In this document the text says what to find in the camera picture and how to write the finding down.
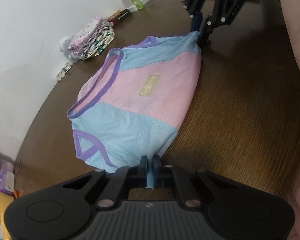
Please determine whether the pink blue mesh shirt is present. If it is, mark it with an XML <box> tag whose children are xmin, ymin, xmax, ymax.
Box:
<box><xmin>67</xmin><ymin>31</ymin><xmax>202</xmax><ymax>173</ymax></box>

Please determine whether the green spray bottle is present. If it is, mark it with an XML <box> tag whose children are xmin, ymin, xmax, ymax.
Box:
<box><xmin>131</xmin><ymin>0</ymin><xmax>145</xmax><ymax>10</ymax></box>

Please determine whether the white power bank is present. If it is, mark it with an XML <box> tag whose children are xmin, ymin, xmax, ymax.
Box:
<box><xmin>121</xmin><ymin>0</ymin><xmax>138</xmax><ymax>12</ymax></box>

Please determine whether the red black box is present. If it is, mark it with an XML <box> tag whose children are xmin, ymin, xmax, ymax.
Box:
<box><xmin>107</xmin><ymin>9</ymin><xmax>131</xmax><ymax>25</ymax></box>

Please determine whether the small yellow packet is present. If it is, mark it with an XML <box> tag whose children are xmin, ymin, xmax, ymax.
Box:
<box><xmin>111</xmin><ymin>10</ymin><xmax>122</xmax><ymax>17</ymax></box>

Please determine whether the purple tissue box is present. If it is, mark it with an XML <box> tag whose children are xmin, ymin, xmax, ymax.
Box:
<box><xmin>0</xmin><ymin>172</ymin><xmax>15</xmax><ymax>196</ymax></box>

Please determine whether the yellow thermos jug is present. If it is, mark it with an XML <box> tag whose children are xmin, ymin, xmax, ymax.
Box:
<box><xmin>0</xmin><ymin>192</ymin><xmax>14</xmax><ymax>240</ymax></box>

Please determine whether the green white floral folded cloth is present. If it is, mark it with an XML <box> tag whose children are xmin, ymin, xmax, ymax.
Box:
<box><xmin>77</xmin><ymin>27</ymin><xmax>115</xmax><ymax>60</ymax></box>

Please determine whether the white power strip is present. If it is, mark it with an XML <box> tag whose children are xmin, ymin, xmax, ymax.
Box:
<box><xmin>55</xmin><ymin>61</ymin><xmax>73</xmax><ymax>81</ymax></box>

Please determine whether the purple floral folded cloth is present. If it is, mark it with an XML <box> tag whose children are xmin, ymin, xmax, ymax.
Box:
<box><xmin>67</xmin><ymin>16</ymin><xmax>108</xmax><ymax>54</ymax></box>

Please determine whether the white round device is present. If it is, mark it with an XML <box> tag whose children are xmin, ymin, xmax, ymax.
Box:
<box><xmin>59</xmin><ymin>36</ymin><xmax>73</xmax><ymax>53</ymax></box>

